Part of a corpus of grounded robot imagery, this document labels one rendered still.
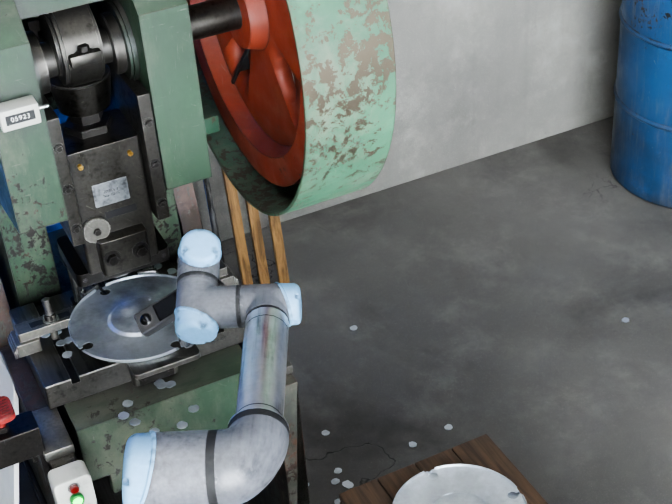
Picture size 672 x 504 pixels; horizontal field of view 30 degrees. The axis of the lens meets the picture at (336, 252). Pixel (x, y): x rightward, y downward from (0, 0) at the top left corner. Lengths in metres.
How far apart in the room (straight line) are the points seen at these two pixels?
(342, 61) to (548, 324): 1.77
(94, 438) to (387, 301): 1.48
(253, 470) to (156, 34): 0.87
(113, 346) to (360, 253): 1.66
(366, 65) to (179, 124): 0.42
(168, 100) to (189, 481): 0.83
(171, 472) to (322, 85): 0.73
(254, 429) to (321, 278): 2.12
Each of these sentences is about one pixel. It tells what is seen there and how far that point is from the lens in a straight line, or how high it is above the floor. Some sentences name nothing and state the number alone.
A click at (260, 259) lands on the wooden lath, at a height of 0.11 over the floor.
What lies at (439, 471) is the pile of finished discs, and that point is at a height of 0.37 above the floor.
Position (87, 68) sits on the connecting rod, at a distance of 2.38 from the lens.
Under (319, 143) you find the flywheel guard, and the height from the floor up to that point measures 1.23.
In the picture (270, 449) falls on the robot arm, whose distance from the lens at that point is 1.89.
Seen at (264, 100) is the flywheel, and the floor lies 1.13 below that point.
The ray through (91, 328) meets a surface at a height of 0.78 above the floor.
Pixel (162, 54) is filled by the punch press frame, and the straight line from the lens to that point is 2.36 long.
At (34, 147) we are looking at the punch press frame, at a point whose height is 1.23.
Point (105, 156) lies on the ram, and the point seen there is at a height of 1.15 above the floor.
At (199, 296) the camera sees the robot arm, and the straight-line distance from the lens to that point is 2.18.
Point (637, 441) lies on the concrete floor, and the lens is 3.43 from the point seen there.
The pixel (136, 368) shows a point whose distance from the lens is 2.50.
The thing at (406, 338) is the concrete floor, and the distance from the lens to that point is 3.73.
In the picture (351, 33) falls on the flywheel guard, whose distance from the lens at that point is 2.18.
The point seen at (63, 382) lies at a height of 0.70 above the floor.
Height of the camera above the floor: 2.35
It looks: 35 degrees down
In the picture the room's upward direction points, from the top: 4 degrees counter-clockwise
